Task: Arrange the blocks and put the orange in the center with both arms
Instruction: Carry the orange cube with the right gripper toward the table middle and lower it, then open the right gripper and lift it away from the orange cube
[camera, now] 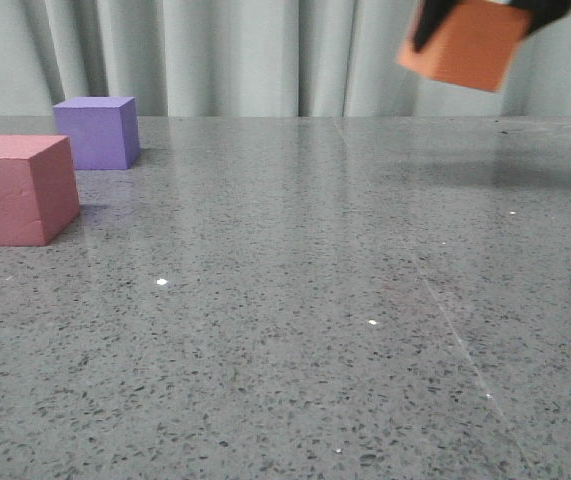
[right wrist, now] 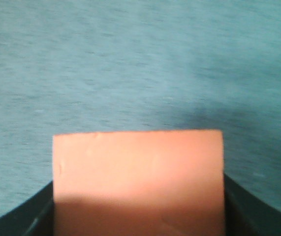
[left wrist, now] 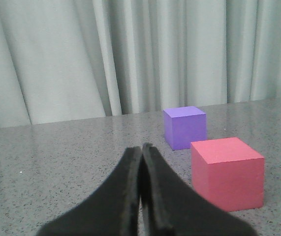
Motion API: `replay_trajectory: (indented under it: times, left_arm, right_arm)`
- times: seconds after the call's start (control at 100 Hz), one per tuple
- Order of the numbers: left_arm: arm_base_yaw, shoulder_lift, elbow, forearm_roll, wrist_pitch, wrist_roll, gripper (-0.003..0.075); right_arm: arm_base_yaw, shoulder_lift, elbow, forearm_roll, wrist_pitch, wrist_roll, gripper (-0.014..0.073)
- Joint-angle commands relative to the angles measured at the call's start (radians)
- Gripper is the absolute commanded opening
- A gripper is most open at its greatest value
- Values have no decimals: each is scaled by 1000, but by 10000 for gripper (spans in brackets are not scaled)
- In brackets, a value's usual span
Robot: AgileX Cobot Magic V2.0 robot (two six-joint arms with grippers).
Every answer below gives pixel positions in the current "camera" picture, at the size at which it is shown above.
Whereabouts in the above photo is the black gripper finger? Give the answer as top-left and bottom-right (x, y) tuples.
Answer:
(508, 0), (571, 36)
(412, 0), (458, 52)

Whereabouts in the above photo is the orange foam cube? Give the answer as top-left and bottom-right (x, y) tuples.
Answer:
(397, 1), (531, 92)

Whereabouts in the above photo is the grey pleated curtain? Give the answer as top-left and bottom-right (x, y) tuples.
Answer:
(0, 1), (571, 117)

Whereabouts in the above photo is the purple foam cube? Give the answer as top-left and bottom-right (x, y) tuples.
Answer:
(53, 96), (141, 170)

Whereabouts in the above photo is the pink foam cube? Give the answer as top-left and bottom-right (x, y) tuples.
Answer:
(0, 135), (80, 246)

